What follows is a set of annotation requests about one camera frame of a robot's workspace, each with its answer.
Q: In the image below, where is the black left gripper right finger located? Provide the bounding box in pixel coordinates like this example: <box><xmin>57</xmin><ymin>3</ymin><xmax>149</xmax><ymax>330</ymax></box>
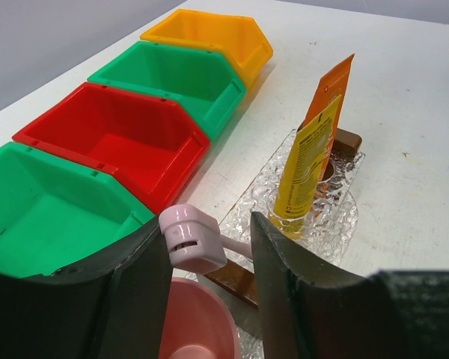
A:
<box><xmin>251</xmin><ymin>212</ymin><xmax>449</xmax><ymax>358</ymax></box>

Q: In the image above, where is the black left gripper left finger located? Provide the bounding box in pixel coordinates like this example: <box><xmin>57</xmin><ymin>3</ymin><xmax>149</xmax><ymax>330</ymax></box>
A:
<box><xmin>0</xmin><ymin>219</ymin><xmax>172</xmax><ymax>358</ymax></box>

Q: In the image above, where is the brown tray handle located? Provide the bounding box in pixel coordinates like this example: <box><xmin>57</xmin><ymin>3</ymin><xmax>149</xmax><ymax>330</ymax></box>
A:
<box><xmin>332</xmin><ymin>128</ymin><xmax>362</xmax><ymax>156</ymax></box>
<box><xmin>204</xmin><ymin>260</ymin><xmax>259</xmax><ymax>309</ymax></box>

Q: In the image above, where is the pink plastic cup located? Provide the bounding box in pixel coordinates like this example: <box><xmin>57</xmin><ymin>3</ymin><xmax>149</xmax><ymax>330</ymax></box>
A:
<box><xmin>159</xmin><ymin>277</ymin><xmax>242</xmax><ymax>359</ymax></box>

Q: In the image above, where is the clear textured glass tray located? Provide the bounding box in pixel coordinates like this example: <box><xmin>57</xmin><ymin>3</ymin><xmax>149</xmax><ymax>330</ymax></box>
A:
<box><xmin>220</xmin><ymin>130</ymin><xmax>365</xmax><ymax>358</ymax></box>

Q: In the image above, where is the white toothbrush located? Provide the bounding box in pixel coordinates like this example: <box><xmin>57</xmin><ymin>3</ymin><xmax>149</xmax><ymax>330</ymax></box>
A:
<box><xmin>159</xmin><ymin>204</ymin><xmax>252</xmax><ymax>274</ymax></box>

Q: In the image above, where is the yellow toothpaste tube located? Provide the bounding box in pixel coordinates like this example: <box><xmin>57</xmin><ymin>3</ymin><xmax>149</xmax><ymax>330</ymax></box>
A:
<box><xmin>269</xmin><ymin>96</ymin><xmax>341</xmax><ymax>240</ymax></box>

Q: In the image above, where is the orange toothpaste tube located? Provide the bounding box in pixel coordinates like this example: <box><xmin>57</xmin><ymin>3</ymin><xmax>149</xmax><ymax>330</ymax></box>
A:
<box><xmin>299</xmin><ymin>54</ymin><xmax>355</xmax><ymax>180</ymax></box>

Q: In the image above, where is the left green plastic bin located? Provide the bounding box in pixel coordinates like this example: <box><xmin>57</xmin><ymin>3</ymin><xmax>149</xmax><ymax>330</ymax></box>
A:
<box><xmin>0</xmin><ymin>142</ymin><xmax>154</xmax><ymax>278</ymax></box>

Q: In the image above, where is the green plastic bin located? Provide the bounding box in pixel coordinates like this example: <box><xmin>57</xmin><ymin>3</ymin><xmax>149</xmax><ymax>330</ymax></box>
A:
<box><xmin>0</xmin><ymin>142</ymin><xmax>154</xmax><ymax>278</ymax></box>
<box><xmin>88</xmin><ymin>41</ymin><xmax>247</xmax><ymax>142</ymax></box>

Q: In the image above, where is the red plastic bin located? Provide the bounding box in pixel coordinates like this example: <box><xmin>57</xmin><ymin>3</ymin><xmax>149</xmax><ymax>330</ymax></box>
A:
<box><xmin>13</xmin><ymin>82</ymin><xmax>210</xmax><ymax>214</ymax></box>

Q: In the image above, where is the right green plastic bin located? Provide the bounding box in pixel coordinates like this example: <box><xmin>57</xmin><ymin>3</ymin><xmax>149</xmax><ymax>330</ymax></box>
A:
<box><xmin>88</xmin><ymin>41</ymin><xmax>247</xmax><ymax>142</ymax></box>

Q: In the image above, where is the orange plastic bin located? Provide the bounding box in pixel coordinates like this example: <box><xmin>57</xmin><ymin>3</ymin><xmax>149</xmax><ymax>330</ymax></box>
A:
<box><xmin>140</xmin><ymin>9</ymin><xmax>273</xmax><ymax>88</ymax></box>

